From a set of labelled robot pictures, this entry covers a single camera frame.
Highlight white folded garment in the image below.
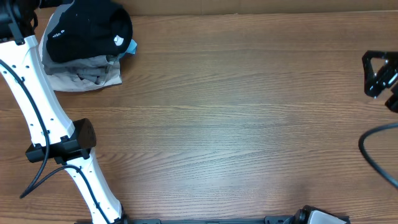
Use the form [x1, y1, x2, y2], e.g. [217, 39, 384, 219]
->
[39, 40, 122, 92]

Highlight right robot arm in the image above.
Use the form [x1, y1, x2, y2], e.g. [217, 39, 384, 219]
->
[285, 50, 397, 224]

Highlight black t-shirt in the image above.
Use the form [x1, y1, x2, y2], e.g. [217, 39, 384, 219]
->
[46, 0, 133, 63]

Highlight grey folded trousers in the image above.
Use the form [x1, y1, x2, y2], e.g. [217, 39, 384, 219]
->
[39, 4, 121, 87]

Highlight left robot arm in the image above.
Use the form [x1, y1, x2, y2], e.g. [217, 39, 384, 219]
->
[1, 0, 129, 224]

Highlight light blue garment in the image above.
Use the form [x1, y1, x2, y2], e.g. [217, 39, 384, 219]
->
[118, 39, 137, 59]

